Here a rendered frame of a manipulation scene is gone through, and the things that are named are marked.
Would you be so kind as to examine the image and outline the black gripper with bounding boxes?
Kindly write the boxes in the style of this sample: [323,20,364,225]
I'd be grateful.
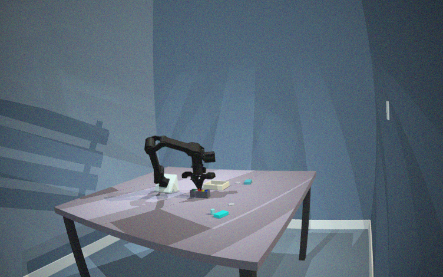
[182,164,216,190]

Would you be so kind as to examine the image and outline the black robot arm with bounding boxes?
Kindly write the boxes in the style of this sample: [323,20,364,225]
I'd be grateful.
[144,136,216,187]

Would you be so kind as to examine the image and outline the cyan rectangular block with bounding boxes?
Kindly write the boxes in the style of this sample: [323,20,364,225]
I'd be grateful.
[214,210,228,218]

